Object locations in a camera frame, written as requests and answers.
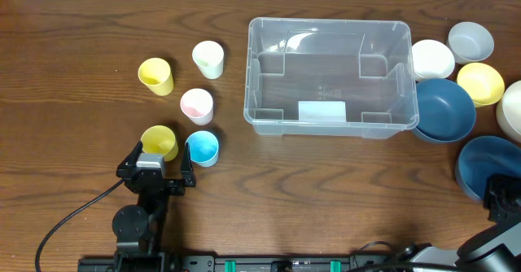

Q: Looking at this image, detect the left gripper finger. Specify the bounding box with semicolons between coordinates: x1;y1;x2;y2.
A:
180;143;196;187
118;141;142;170

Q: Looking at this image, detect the dark blue bowl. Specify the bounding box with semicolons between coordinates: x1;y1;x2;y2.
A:
454;136;520;201
412;79;476;143

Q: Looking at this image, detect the cream large bowl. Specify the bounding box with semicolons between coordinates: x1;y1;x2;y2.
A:
496;81;521;143

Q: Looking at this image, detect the yellow small bowl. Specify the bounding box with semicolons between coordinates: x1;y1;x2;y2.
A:
457;63;505;107

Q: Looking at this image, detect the white small bowl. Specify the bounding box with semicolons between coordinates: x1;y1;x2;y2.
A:
412;39;455;81

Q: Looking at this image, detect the grey small bowl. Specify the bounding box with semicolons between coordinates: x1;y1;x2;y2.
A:
446;22;494;65

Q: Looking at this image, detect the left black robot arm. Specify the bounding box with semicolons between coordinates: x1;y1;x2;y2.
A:
112;142;196;271

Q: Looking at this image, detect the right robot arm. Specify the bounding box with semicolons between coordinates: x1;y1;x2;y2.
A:
399;174;520;272

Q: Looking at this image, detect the clear plastic storage container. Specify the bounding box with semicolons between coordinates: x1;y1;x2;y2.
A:
243;17;419;139

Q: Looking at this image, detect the yellow cup lower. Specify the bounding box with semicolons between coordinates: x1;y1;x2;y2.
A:
141;125;179;162

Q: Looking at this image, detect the yellow cup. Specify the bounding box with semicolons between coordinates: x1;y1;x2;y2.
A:
138;58;174;96
141;125;179;162

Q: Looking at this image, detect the light blue cup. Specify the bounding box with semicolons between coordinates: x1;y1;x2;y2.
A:
186;130;220;168

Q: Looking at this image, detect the pink cup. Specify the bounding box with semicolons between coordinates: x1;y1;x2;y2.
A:
180;88;214;125

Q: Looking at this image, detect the yellow cup upper left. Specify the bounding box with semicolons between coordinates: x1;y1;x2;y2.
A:
138;58;174;96

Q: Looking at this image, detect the pale green cup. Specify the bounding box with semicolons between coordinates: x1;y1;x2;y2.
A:
192;41;225;79

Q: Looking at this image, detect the white label sticker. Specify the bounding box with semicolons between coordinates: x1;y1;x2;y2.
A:
298;101;347;123

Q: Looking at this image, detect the left black cable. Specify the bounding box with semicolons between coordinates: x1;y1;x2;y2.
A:
34;178;125;272

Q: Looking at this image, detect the black cable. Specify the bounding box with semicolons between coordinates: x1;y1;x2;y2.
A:
34;178;125;272
353;240;394;257

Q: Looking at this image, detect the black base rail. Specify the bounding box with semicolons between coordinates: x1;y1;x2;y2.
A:
77;252;405;272

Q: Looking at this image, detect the right black cable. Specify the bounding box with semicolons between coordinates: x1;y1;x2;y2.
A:
353;240;394;257

